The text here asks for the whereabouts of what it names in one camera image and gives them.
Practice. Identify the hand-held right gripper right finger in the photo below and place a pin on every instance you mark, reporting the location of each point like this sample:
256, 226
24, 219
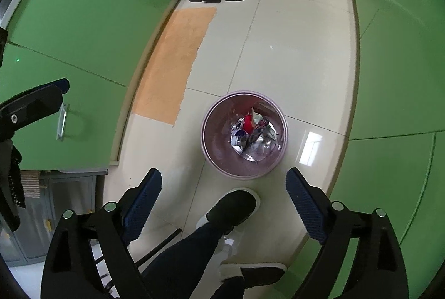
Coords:
306, 205

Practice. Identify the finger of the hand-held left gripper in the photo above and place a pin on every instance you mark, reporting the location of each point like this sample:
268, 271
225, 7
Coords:
31, 107

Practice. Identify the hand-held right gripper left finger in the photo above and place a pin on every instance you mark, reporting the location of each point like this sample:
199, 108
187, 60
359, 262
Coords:
144, 205

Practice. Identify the clear plastic bottle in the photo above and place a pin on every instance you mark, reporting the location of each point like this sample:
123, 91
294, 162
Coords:
259, 147

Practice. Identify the dark printed wrapper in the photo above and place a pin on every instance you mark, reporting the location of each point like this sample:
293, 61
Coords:
260, 130

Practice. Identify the beige snack packet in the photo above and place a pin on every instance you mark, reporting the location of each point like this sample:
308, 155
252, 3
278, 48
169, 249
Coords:
257, 116

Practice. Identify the pink trash bin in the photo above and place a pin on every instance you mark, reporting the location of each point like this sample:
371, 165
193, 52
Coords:
215, 132

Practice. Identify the black rod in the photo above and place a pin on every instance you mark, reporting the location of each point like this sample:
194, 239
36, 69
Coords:
158, 246

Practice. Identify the grey cabinet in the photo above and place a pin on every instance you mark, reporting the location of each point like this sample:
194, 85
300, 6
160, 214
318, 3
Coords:
62, 201

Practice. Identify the dark trouser leg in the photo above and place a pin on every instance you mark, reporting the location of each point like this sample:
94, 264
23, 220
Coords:
229, 288
187, 260

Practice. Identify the black white shoe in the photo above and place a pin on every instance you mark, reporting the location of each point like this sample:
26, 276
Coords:
253, 273
233, 210

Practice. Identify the green cabinet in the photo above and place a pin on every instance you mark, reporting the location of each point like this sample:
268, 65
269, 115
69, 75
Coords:
87, 24
393, 76

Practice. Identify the orange floor mat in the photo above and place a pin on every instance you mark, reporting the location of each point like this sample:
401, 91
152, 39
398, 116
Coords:
173, 66

